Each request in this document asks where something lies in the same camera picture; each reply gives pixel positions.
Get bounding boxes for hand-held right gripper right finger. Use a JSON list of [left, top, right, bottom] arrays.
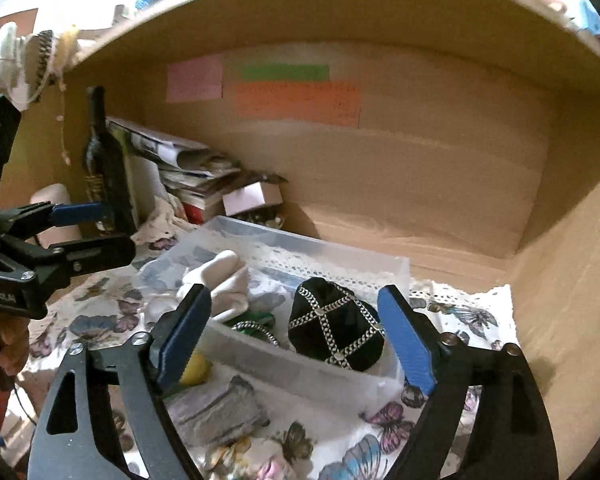
[[377, 284, 561, 480]]

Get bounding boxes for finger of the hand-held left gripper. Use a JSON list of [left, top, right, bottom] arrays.
[[24, 233, 137, 287], [0, 201, 113, 235]]

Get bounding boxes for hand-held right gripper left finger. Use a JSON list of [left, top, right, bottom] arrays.
[[27, 283, 212, 480]]

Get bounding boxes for black cap with chain pattern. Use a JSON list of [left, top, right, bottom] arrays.
[[287, 276, 387, 374]]

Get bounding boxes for clear plastic storage box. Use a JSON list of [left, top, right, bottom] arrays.
[[139, 215, 412, 404]]

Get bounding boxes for yellow soft ball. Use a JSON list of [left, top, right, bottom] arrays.
[[179, 351, 213, 387]]

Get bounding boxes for person's left hand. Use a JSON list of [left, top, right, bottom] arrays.
[[0, 316, 32, 377]]

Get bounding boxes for beige paper roll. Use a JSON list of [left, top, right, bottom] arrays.
[[33, 183, 84, 249]]

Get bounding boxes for dark glass bottle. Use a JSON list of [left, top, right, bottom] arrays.
[[82, 86, 139, 237]]

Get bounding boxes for white socks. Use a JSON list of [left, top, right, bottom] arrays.
[[176, 250, 252, 324]]

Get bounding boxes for grey folded cloth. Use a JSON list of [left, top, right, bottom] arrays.
[[166, 375, 272, 449]]

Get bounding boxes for white knitted hanging cloth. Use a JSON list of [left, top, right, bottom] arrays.
[[0, 21, 82, 112]]

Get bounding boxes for stack of magazines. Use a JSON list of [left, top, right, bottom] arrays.
[[105, 116, 289, 227]]

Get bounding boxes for butterfly printed tablecloth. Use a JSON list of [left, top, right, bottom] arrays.
[[19, 199, 520, 480]]

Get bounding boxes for small white cardboard box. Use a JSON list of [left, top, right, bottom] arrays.
[[222, 181, 287, 217]]

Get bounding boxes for pink paper note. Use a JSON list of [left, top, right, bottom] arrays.
[[166, 55, 225, 104]]

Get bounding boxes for wooden shelf cabinet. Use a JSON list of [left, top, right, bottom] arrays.
[[0, 0, 600, 480]]

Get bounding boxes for orange paper note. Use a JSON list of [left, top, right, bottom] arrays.
[[234, 81, 361, 129]]

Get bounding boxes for green paper note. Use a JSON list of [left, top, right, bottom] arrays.
[[239, 63, 331, 82]]

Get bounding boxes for beaded hanging string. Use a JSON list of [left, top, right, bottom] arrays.
[[56, 74, 72, 167]]

